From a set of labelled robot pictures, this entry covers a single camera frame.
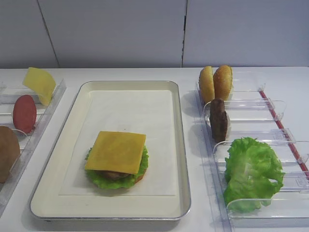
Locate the tan bun half, left one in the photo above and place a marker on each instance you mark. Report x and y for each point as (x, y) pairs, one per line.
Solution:
(206, 84)

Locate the yellow cheese slice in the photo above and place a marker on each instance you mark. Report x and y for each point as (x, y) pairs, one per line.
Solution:
(116, 151)
(41, 82)

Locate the clear acrylic rack, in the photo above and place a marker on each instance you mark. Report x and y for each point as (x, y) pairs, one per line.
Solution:
(27, 141)
(250, 113)

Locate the white paper tray liner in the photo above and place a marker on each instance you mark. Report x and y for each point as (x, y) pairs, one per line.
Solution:
(145, 112)

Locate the clear acrylic rack, left side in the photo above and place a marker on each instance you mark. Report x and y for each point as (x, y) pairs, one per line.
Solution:
(27, 141)

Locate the yellow cheese slice in rack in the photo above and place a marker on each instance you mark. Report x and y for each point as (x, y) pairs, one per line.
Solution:
(41, 82)

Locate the brown bun half in left rack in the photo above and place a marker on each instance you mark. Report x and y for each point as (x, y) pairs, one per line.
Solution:
(9, 151)

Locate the tan bun half, right one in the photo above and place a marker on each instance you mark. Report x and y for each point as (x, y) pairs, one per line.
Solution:
(222, 80)

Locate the brown meat patty in rack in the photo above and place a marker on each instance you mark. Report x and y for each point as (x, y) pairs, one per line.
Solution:
(218, 120)

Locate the brown meat patty on tray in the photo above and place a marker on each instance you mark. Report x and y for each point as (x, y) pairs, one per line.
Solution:
(112, 175)

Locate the clear acrylic rack, right side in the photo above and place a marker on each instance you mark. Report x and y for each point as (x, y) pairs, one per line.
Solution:
(250, 113)

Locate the green lettuce leaf on tray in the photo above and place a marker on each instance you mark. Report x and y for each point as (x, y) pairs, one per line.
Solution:
(143, 164)

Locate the green lettuce leaf in rack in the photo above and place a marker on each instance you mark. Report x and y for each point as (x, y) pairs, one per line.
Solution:
(253, 175)

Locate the white metal tray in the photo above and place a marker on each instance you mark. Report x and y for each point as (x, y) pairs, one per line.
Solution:
(48, 203)

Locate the red tomato slice in rack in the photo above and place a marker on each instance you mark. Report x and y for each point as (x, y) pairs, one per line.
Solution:
(24, 113)

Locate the tan bun half, one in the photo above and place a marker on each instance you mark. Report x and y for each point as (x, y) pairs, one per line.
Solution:
(222, 80)
(206, 84)

